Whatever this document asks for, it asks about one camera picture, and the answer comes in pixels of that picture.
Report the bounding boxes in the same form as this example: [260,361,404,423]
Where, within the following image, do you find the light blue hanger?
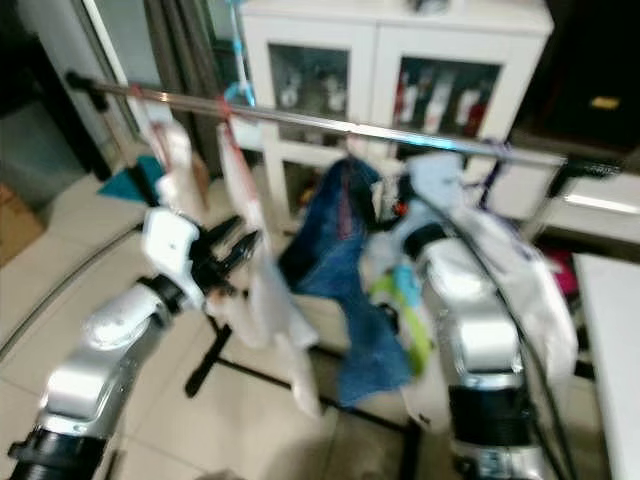
[222,0,263,109]

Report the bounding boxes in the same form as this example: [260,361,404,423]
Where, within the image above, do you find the white vest with red trim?
[215,115,323,419]

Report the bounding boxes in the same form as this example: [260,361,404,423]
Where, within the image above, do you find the white garment with green print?
[363,150,583,433]

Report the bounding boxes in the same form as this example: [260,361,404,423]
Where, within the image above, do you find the grey curtain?
[143,0,231,113]

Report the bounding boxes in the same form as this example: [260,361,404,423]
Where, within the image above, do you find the white garment with brown spot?
[153,118,213,213]

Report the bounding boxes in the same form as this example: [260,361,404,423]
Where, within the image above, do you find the black desk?
[0,15,96,181]

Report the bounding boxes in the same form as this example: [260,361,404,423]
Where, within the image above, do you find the blue denim jeans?
[276,155,413,409]

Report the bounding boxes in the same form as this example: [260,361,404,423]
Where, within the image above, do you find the metal clothes rack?
[65,70,626,480]

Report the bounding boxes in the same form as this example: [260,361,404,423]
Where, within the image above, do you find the teal floor mat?
[98,153,163,206]

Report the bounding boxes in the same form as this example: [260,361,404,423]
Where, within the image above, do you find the white glass-door cabinet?
[240,0,556,219]

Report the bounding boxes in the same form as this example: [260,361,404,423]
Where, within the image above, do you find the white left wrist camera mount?
[142,207,203,301]

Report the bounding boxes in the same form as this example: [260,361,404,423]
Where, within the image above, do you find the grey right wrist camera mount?
[408,150,469,226]

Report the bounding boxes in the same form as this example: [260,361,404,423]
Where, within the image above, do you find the brown cardboard box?
[0,183,43,269]

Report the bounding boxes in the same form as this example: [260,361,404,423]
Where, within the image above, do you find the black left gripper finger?
[208,212,248,250]
[222,233,265,276]

